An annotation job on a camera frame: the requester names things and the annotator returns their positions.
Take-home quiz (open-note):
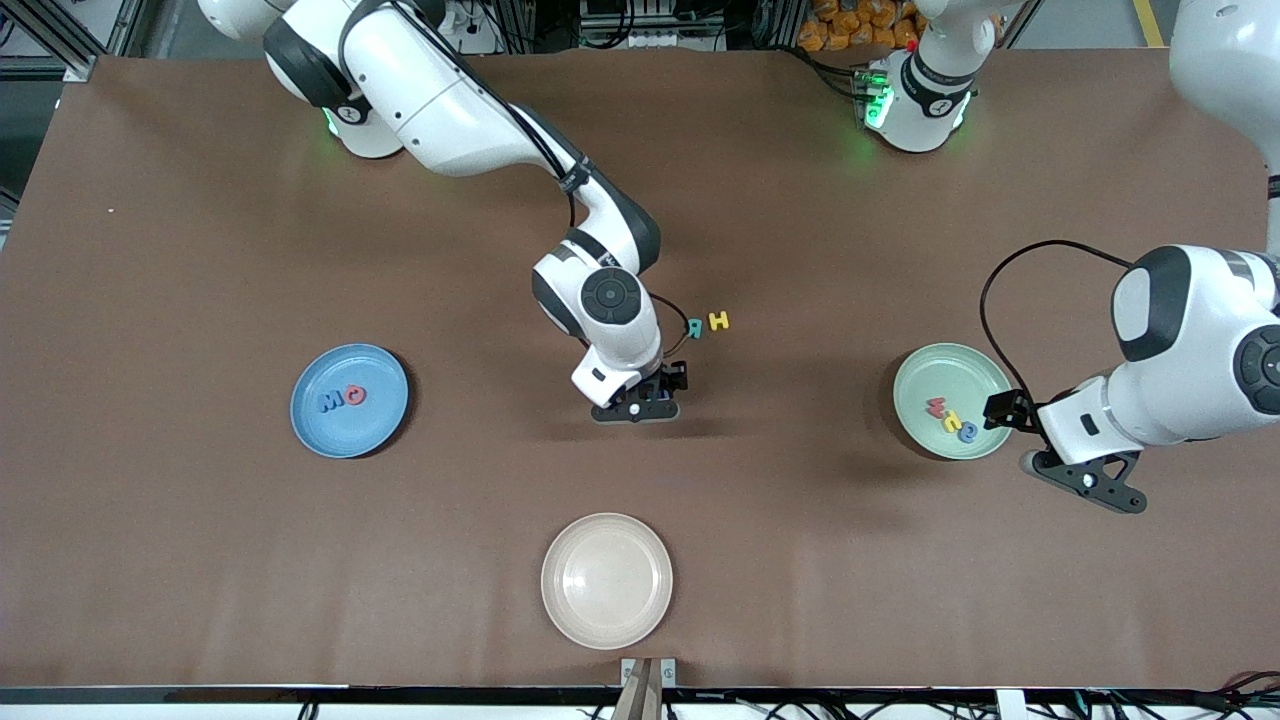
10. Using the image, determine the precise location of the green plate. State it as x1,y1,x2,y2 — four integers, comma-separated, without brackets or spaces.
893,343,1017,461

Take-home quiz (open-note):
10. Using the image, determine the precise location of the beige plate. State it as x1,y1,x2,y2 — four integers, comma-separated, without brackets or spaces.
541,513,674,650

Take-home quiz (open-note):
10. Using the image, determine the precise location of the blue plate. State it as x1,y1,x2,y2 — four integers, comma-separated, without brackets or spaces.
290,343,410,460

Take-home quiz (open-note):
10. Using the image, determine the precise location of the black electronics rack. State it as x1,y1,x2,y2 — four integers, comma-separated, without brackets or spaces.
578,0,731,51

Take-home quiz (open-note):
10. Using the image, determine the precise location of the white power strip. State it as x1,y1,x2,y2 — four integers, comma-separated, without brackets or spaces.
445,0,501,56

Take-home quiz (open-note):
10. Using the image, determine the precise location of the orange bags pile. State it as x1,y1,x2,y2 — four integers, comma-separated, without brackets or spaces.
798,0,923,53

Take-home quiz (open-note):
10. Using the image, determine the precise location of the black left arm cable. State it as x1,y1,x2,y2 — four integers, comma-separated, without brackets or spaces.
980,240,1136,401

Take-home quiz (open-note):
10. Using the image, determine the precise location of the metal table edge bracket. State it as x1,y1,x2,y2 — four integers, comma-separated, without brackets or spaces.
620,657,678,689

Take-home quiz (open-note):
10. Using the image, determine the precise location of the black table edge rail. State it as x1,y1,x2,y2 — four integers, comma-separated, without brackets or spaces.
0,685,1280,706

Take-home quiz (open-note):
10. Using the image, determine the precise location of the aluminium frame profile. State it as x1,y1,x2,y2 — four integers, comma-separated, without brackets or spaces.
0,0,151,83

